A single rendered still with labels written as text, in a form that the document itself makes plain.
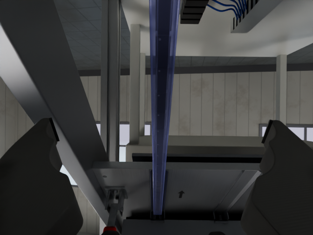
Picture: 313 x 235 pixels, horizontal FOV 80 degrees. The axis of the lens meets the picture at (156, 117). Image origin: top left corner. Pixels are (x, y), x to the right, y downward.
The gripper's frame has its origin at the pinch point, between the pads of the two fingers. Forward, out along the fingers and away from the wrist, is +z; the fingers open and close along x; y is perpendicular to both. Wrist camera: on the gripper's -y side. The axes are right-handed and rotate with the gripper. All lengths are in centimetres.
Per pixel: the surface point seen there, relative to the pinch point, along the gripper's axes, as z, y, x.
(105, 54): 35.6, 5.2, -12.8
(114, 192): 5.6, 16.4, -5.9
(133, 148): 33.4, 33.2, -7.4
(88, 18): 187, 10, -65
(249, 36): 62, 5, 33
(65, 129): 2.0, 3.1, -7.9
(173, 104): 296, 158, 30
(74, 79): 5.9, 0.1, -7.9
